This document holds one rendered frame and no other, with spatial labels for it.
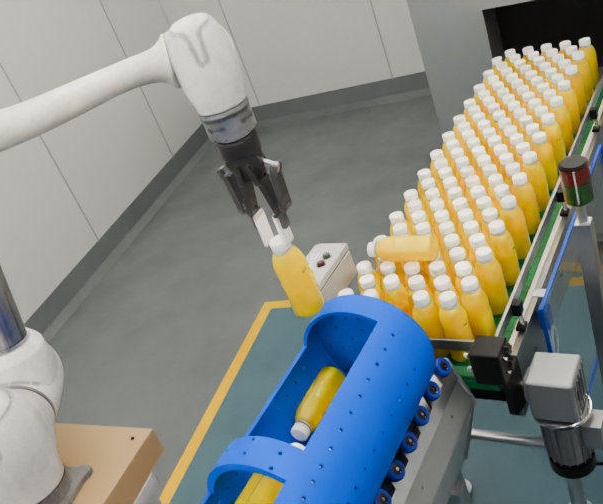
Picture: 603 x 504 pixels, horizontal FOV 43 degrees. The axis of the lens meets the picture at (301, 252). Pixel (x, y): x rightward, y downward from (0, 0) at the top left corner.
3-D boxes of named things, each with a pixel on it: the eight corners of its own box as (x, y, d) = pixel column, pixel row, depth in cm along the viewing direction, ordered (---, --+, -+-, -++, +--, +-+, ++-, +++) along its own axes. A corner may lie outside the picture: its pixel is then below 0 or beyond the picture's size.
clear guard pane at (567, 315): (571, 449, 206) (540, 310, 182) (618, 272, 259) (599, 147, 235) (573, 449, 205) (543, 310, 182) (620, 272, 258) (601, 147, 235)
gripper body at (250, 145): (205, 145, 135) (224, 190, 140) (243, 142, 130) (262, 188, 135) (226, 125, 140) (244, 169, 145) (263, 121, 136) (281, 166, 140)
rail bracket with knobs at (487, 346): (469, 388, 175) (459, 354, 170) (478, 366, 180) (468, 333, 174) (511, 392, 169) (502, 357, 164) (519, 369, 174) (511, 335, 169)
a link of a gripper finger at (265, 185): (253, 157, 139) (259, 155, 139) (283, 207, 144) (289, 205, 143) (242, 168, 137) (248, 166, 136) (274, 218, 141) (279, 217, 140)
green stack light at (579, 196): (562, 207, 175) (558, 189, 173) (567, 192, 180) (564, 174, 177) (591, 206, 172) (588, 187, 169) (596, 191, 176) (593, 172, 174)
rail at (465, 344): (341, 342, 196) (338, 333, 194) (343, 340, 196) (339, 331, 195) (493, 353, 174) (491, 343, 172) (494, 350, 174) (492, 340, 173)
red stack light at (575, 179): (558, 188, 173) (555, 173, 171) (564, 174, 177) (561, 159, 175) (588, 187, 169) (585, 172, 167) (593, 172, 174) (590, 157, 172)
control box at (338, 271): (295, 317, 203) (282, 286, 198) (326, 271, 217) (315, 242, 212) (327, 319, 198) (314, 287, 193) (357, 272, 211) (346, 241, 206)
